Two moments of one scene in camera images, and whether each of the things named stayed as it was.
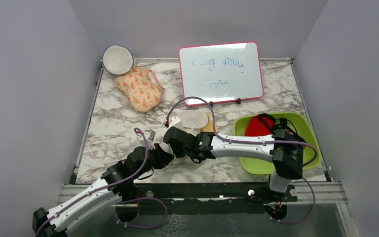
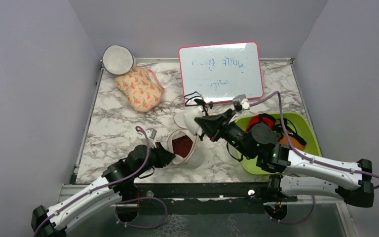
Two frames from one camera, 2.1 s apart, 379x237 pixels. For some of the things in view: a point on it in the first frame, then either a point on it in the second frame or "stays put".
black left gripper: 163,157 stays put
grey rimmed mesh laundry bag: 118,59 stays put
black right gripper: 180,153 to 215,126
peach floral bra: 142,88 stays put
